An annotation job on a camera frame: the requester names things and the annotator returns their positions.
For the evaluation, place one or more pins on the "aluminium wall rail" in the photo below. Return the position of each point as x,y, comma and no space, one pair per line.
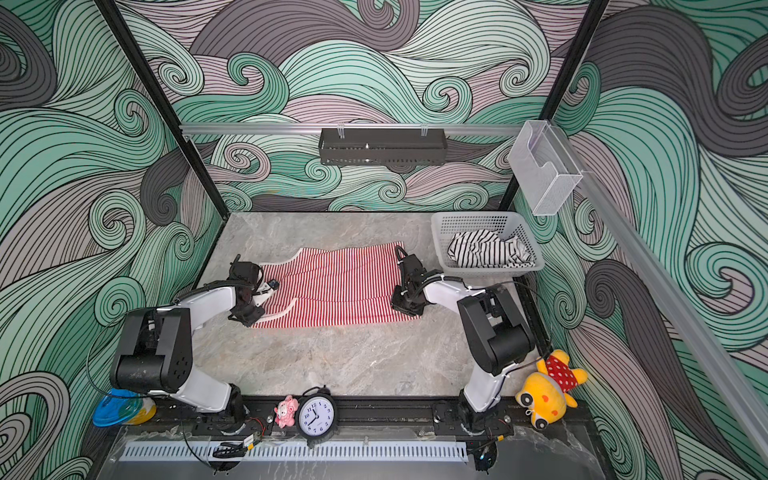
275,128
613,205

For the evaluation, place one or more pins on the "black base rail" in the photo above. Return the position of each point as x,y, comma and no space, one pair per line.
441,415

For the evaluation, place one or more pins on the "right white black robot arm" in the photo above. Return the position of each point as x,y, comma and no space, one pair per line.
497,334

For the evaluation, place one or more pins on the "clear acrylic wall holder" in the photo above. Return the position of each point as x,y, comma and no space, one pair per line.
546,166

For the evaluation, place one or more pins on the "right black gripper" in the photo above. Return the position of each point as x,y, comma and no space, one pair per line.
395,302

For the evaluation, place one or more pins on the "aluminium back wall rail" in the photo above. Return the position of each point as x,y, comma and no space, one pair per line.
275,128

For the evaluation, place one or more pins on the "white slotted cable duct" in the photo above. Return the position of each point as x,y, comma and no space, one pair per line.
344,451

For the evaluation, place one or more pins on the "aluminium right wall rail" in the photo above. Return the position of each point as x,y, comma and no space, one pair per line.
613,205

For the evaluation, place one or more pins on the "yellow plush toy red shirt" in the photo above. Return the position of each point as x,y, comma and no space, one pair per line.
546,393

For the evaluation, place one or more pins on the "blue yellow plastic toy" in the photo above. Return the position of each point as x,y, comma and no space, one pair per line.
122,407

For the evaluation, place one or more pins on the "black round alarm clock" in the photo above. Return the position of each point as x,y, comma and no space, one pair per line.
317,416

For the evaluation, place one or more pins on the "black white striped tank top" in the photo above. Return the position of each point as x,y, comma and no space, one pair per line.
486,249

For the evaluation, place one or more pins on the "white plastic laundry basket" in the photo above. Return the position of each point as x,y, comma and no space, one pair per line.
445,225

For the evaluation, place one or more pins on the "red white striped tank top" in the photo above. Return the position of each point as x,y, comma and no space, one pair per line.
325,288

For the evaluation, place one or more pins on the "pink plush toy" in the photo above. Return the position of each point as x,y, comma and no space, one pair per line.
285,412

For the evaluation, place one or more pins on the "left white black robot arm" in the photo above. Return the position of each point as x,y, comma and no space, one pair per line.
154,355

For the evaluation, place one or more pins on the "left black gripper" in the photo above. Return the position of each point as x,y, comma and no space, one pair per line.
248,320

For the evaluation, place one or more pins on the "black wall shelf tray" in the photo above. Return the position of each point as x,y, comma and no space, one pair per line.
385,147

